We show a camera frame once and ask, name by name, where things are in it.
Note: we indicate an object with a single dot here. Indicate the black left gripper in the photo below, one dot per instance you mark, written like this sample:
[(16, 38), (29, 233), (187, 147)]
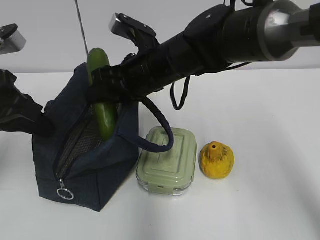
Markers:
[(19, 112)]

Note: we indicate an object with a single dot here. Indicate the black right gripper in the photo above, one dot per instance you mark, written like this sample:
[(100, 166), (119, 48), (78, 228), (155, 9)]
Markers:
[(135, 78)]

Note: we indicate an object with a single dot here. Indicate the green cucumber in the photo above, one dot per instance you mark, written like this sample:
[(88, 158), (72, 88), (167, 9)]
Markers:
[(105, 112)]

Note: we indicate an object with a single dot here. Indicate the dark blue lunch bag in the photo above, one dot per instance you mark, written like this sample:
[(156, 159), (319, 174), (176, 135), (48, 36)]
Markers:
[(74, 165)]

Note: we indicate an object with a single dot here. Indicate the green lidded food container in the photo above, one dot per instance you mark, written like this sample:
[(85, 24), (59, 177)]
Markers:
[(171, 172)]

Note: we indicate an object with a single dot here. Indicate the yellow pear-shaped gourd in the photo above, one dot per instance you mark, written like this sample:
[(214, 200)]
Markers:
[(216, 160)]

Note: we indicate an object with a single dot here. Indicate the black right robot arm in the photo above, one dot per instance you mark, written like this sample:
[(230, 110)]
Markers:
[(219, 39)]

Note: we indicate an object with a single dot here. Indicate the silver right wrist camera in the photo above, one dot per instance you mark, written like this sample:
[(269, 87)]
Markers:
[(139, 33)]

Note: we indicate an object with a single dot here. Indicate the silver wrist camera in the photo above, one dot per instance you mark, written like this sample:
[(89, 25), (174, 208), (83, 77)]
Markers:
[(11, 40), (139, 33)]

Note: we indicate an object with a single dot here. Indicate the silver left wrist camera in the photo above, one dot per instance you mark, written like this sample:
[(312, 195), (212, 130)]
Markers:
[(11, 40)]

